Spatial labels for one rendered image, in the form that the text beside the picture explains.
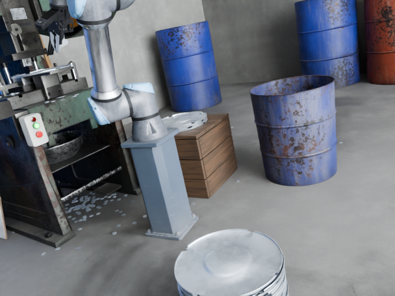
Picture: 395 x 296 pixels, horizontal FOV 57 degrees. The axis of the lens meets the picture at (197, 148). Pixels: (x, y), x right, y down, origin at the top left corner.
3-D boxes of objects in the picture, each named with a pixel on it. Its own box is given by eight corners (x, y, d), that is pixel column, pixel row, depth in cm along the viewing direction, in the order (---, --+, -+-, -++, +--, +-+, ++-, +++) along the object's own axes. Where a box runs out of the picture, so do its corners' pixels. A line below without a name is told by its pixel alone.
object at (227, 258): (299, 241, 99) (298, 239, 99) (251, 316, 77) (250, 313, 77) (211, 224, 116) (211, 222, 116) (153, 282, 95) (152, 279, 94)
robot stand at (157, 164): (198, 218, 170) (179, 127, 156) (180, 241, 155) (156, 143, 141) (166, 215, 179) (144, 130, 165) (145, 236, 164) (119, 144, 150)
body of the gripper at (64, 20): (73, 33, 166) (73, 6, 159) (58, 36, 159) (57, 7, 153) (62, 28, 169) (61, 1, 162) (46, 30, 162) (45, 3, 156)
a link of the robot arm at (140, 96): (163, 111, 147) (156, 78, 143) (132, 120, 142) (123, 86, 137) (152, 108, 157) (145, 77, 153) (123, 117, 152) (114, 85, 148)
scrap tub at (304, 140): (350, 158, 200) (345, 72, 185) (326, 192, 170) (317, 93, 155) (280, 154, 226) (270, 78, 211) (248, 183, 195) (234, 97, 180)
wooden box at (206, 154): (237, 168, 217) (228, 113, 206) (208, 198, 187) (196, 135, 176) (182, 166, 238) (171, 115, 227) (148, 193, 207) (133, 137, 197)
